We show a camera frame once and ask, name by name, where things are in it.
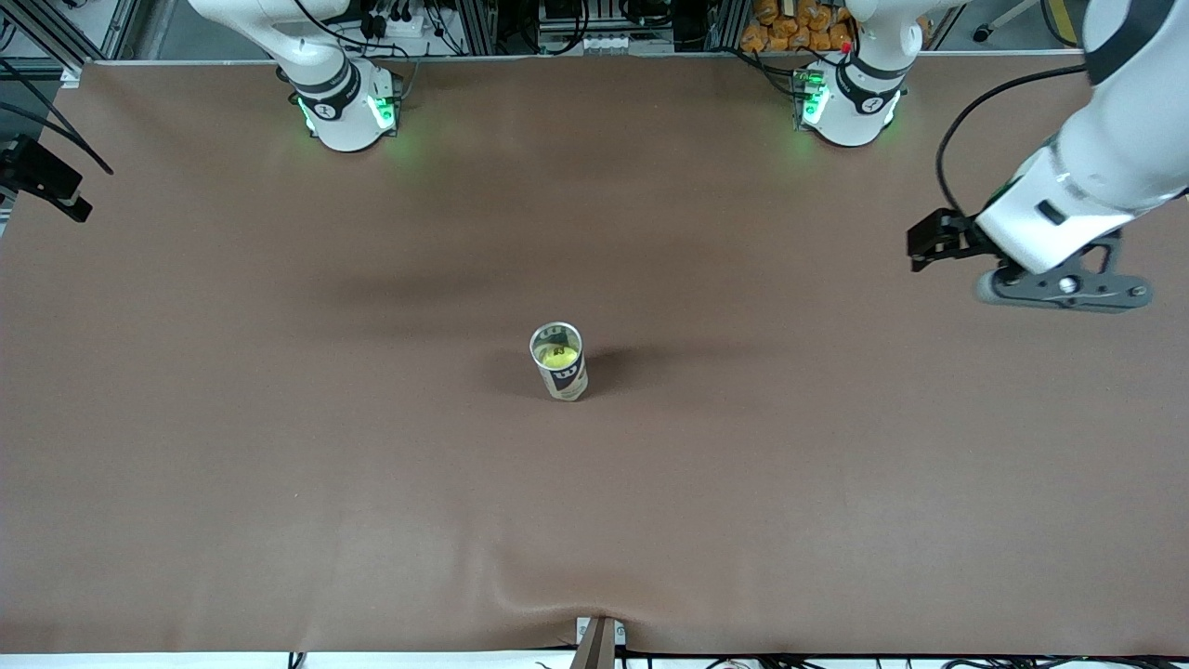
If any silver tennis ball can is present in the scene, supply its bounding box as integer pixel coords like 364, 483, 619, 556
529, 321, 589, 402

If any aluminium frame strut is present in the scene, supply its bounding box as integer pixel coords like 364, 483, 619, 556
0, 0, 142, 89

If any brown table mat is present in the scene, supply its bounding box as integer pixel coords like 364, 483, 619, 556
0, 51, 1189, 656

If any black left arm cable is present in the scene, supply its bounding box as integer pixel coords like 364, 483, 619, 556
935, 63, 1090, 219

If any aluminium frame post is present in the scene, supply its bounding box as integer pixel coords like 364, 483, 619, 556
708, 0, 749, 52
455, 0, 498, 55

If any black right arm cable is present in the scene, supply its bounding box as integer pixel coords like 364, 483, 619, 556
0, 59, 115, 177

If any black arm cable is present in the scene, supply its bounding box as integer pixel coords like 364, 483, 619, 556
935, 63, 1090, 219
0, 59, 115, 177

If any pile of orange items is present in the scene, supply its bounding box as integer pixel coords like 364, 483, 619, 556
740, 0, 932, 53

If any metal edge bracket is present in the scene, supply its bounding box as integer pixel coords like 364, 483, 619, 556
576, 616, 626, 669

